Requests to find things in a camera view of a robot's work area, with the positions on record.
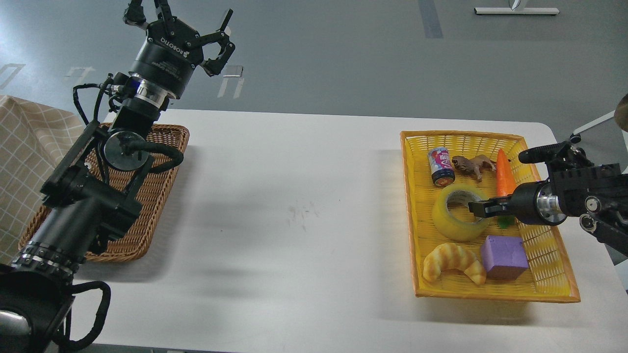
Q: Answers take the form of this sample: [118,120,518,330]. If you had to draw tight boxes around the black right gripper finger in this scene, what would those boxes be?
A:
[472,206,512,219]
[468,195,511,212]

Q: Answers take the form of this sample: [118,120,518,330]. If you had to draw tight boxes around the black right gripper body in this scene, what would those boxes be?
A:
[507,181,565,226]

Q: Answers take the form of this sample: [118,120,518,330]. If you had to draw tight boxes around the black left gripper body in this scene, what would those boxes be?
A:
[129,23,204,99]

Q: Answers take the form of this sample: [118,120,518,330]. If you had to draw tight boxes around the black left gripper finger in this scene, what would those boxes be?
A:
[123,0,175,30]
[186,8,235,76]

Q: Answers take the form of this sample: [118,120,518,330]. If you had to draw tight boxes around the yellow tape roll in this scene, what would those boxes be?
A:
[431,184,491,243]

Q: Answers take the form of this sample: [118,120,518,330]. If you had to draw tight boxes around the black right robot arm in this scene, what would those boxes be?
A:
[468,141,628,255]

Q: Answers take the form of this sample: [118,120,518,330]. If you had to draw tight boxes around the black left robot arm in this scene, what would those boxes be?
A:
[1,0,236,353]

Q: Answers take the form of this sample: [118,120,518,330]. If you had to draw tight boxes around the orange toy carrot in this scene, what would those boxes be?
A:
[496,149,518,229]

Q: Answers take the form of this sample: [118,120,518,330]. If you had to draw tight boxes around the brown toy animal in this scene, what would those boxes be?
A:
[451,154,497,182]

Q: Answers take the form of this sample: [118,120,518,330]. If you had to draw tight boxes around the yellow plastic basket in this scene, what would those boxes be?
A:
[400,130,580,303]

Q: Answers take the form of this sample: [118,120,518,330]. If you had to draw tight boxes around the purple foam block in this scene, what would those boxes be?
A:
[480,235,529,280]

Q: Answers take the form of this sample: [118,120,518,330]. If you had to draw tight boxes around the small drink can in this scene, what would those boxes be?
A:
[427,147,455,187]

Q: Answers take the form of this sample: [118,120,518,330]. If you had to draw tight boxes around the toy croissant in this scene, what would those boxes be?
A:
[422,243,487,285]

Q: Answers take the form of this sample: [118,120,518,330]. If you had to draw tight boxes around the office chair leg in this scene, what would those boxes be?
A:
[569,110,615,144]

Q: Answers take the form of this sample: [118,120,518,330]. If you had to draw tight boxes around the beige checkered cloth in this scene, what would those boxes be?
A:
[0,95,85,265]

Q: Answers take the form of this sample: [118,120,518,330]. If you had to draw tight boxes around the white stand base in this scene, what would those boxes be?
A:
[473,0,561,16]

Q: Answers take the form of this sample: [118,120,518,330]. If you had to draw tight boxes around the brown wicker basket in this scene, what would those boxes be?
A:
[17,124,190,263]

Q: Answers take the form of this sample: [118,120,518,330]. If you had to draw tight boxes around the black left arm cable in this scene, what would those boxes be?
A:
[52,281,112,353]

